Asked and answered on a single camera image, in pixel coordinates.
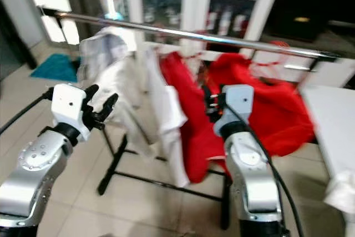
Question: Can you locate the white shirt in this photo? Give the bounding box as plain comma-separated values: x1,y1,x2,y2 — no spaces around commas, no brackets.
78,26,159,157
144,48,192,188

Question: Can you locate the white framed glass door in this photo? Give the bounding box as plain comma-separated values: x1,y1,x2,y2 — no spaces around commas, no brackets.
0,0,68,46

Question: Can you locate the teal floor mat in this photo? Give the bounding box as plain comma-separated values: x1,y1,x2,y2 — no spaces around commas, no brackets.
29,54,84,83

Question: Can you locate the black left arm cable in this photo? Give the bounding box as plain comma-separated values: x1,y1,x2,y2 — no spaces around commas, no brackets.
0,94,54,135

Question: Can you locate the metal clothes rack black frame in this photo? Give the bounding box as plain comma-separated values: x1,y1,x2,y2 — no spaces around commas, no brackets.
40,6,339,231

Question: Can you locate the red shirt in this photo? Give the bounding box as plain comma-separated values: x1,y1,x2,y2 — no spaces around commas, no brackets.
205,53,316,157
158,51,228,183

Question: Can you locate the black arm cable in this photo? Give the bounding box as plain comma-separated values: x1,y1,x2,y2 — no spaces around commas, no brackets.
227,104,306,237
0,94,54,135

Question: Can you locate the white table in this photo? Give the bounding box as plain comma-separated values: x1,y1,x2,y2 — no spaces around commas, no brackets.
300,84,355,215

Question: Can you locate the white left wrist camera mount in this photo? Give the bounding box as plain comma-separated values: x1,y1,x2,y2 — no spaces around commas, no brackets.
51,83,89,139

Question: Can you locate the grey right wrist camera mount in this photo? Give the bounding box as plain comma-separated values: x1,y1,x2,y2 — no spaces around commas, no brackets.
214,84,254,135

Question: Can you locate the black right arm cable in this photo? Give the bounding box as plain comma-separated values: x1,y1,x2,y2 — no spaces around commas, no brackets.
227,104,306,237

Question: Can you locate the pale pink hanger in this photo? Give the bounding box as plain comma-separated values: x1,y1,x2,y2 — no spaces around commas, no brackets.
250,40,311,79

